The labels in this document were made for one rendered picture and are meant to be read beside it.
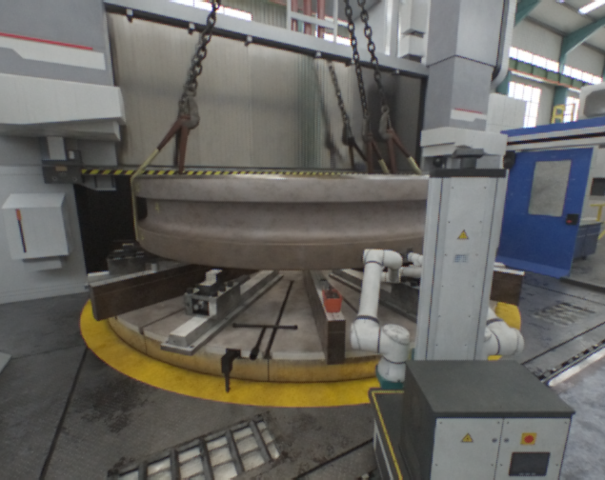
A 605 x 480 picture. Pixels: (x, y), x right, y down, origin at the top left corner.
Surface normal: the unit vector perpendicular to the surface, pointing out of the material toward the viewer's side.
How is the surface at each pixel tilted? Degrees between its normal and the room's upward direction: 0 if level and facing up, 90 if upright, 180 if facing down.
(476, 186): 90
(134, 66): 90
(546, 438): 90
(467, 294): 90
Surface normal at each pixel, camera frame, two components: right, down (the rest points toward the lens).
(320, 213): 0.10, 0.20
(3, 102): 0.46, 0.18
